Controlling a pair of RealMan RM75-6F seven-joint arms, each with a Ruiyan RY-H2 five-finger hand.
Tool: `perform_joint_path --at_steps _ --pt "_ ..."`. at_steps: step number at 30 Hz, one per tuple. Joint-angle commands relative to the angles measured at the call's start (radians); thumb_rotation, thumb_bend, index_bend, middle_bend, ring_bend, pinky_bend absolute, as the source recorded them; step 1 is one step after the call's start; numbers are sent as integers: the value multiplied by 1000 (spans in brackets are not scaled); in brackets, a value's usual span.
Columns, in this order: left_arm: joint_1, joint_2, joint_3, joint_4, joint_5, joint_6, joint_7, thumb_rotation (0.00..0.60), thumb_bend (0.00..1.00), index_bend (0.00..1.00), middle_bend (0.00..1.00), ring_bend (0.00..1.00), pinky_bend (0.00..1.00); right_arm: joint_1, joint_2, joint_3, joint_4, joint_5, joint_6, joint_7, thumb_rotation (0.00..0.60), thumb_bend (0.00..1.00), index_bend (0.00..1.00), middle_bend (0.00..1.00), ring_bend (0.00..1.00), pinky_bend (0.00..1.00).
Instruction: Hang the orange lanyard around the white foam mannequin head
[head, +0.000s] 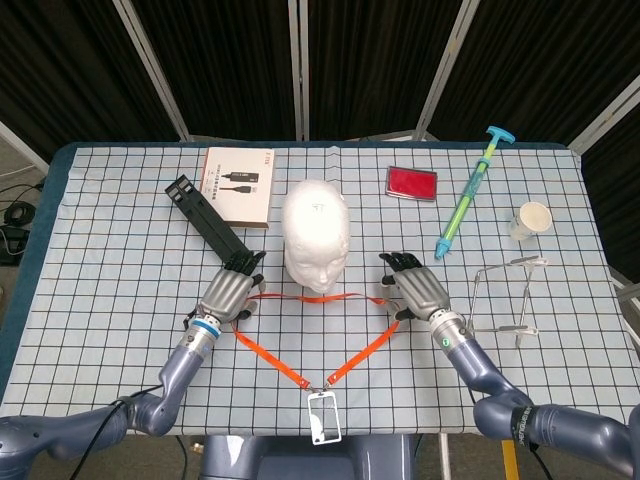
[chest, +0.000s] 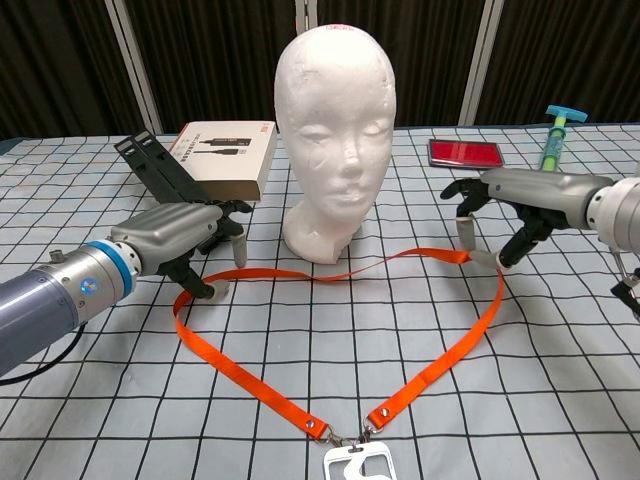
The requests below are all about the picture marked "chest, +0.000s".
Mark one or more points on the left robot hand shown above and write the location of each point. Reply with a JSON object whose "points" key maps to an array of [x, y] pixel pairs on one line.
{"points": [[170, 227]]}

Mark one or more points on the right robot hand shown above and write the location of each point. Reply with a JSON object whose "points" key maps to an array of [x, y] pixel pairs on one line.
{"points": [[545, 195]]}

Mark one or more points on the black folding plastic stand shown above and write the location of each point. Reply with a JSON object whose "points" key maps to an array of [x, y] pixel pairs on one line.
{"points": [[160, 170]]}

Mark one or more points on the white badge holder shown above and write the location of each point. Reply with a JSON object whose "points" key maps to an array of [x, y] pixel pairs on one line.
{"points": [[335, 462]]}

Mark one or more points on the white foam mannequin head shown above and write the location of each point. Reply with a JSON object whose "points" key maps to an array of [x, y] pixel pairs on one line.
{"points": [[335, 125]]}

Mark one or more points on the green blue toy pump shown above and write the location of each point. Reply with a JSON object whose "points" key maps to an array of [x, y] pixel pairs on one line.
{"points": [[555, 145]]}

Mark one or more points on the red stamp pad case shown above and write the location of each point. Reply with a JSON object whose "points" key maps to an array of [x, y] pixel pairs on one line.
{"points": [[465, 154]]}

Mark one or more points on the black folding screen partition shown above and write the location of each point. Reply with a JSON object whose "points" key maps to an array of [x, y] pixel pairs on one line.
{"points": [[210, 60]]}

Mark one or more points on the blue checkered tablecloth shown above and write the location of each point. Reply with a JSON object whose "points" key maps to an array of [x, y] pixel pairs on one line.
{"points": [[125, 400]]}

